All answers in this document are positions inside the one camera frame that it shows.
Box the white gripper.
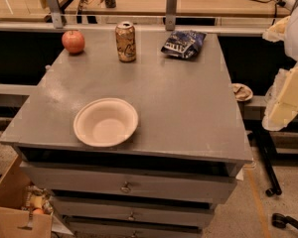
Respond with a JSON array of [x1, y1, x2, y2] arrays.
[[262, 6, 298, 131]]

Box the orange soda can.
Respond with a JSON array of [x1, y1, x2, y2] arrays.
[[115, 21, 136, 62]]

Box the white paper bowl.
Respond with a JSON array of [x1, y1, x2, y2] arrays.
[[74, 98, 139, 148]]

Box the small brown plate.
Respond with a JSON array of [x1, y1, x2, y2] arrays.
[[232, 83, 253, 102]]

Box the black chair leg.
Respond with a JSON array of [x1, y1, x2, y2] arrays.
[[253, 130, 282, 197]]

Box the blue chip bag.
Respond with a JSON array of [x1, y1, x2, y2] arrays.
[[161, 30, 207, 60]]

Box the grey drawer cabinet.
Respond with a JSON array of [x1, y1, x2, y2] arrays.
[[2, 29, 252, 238]]

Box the black caster wheel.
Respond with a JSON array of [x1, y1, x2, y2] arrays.
[[271, 213, 298, 229]]

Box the red apple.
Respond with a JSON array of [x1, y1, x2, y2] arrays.
[[62, 30, 85, 54]]

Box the cardboard box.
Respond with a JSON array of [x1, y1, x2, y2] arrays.
[[0, 157, 52, 238]]

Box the metal bracket middle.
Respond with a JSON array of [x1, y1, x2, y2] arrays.
[[165, 0, 177, 31]]

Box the metal bracket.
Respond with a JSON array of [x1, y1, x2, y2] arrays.
[[46, 0, 64, 29], [165, 0, 177, 31]]

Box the metal bracket left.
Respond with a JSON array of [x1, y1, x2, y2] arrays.
[[46, 0, 64, 29]]

